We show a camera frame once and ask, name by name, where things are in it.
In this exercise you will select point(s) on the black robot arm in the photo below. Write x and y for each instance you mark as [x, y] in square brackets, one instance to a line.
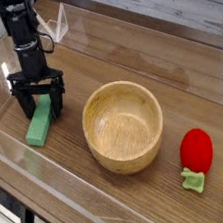
[20, 21]

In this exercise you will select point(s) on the clear acrylic tray wall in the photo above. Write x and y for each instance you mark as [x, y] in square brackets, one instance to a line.
[53, 193]

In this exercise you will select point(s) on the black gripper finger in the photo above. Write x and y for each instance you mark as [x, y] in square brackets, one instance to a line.
[27, 103]
[56, 101]

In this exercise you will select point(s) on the red felt strawberry toy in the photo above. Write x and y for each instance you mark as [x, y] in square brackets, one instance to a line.
[196, 152]

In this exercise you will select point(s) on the brown wooden bowl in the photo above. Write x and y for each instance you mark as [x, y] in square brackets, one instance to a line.
[123, 125]

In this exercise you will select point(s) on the clear acrylic corner bracket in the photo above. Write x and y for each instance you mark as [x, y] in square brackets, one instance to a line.
[56, 29]

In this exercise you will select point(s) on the green rectangular block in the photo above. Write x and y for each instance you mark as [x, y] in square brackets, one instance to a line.
[40, 123]

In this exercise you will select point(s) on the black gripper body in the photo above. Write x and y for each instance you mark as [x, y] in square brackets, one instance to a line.
[35, 76]

